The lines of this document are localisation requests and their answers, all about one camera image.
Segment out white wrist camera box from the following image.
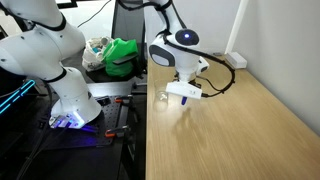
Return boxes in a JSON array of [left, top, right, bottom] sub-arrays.
[[165, 81, 204, 101]]

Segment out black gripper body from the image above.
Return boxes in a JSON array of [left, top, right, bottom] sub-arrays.
[[173, 73, 203, 90]]

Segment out white adapter box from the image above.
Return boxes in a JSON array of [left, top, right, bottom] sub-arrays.
[[224, 51, 249, 70]]

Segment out white partition panel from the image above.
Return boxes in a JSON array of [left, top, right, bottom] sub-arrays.
[[143, 0, 242, 58]]

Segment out white vertical post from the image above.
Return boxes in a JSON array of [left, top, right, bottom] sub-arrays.
[[224, 0, 250, 55]]

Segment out cyan light strip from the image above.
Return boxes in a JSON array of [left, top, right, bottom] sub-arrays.
[[0, 78, 37, 115]]

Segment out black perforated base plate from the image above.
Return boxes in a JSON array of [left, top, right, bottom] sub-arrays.
[[31, 94, 136, 150]]

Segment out white plastic bag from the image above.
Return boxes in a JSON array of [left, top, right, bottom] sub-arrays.
[[81, 36, 115, 73]]

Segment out green plastic bag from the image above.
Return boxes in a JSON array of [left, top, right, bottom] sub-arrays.
[[102, 37, 140, 79]]

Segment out black office chair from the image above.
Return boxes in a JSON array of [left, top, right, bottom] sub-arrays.
[[110, 0, 148, 84]]

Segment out orange black clamp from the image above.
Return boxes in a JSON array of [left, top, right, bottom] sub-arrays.
[[114, 94, 135, 105], [104, 124, 131, 139]]

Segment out clear glass cup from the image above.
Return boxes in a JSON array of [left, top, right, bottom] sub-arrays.
[[152, 86, 170, 113]]

